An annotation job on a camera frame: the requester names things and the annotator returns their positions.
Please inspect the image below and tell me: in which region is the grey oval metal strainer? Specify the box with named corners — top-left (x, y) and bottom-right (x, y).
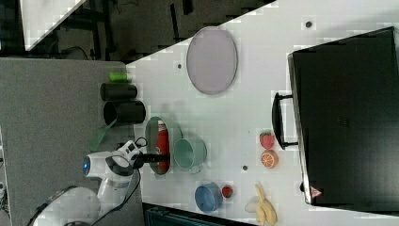
top-left (144, 116), bottom-right (184, 175)

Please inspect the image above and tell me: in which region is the large black pot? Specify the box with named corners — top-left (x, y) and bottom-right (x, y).
top-left (103, 101), bottom-right (146, 125)

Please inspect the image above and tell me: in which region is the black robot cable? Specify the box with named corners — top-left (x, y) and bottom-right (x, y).
top-left (90, 137), bottom-right (149, 226)

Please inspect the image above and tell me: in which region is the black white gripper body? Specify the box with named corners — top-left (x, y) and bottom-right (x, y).
top-left (117, 140), bottom-right (144, 169)

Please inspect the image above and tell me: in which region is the orange slice toy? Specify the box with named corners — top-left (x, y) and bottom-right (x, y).
top-left (261, 150), bottom-right (279, 169)

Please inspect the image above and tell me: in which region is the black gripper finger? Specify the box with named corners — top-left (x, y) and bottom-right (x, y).
top-left (143, 153), bottom-right (169, 163)

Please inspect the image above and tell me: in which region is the green slotted spatula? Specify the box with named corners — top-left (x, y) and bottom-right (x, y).
top-left (88, 120), bottom-right (117, 152)

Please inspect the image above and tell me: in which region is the peeled toy banana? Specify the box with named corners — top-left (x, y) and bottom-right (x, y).
top-left (245, 184), bottom-right (278, 226)

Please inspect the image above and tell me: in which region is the small black cylinder container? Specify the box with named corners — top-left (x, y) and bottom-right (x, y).
top-left (100, 83), bottom-right (137, 101)

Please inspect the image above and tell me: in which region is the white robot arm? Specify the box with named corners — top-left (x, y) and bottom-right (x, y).
top-left (26, 140), bottom-right (169, 226)

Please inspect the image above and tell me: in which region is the silver black toaster oven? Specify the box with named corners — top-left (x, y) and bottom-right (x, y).
top-left (287, 26), bottom-right (399, 216)

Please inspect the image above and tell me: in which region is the green cup with handle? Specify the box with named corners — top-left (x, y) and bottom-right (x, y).
top-left (173, 137), bottom-right (207, 174)

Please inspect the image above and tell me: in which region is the bright green small cylinder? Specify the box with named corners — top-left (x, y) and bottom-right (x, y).
top-left (109, 73), bottom-right (128, 83)

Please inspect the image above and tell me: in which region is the red plush ketchup bottle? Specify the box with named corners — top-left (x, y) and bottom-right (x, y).
top-left (156, 121), bottom-right (170, 173)

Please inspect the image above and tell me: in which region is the small red toy fruit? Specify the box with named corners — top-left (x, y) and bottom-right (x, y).
top-left (221, 186), bottom-right (233, 199)

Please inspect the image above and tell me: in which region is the red toy strawberry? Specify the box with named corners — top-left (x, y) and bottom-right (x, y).
top-left (260, 132), bottom-right (275, 150)

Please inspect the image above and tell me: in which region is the grey round plate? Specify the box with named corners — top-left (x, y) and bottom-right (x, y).
top-left (186, 26), bottom-right (238, 95)

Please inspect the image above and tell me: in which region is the blue cup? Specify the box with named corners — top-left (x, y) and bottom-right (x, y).
top-left (195, 183), bottom-right (223, 213)

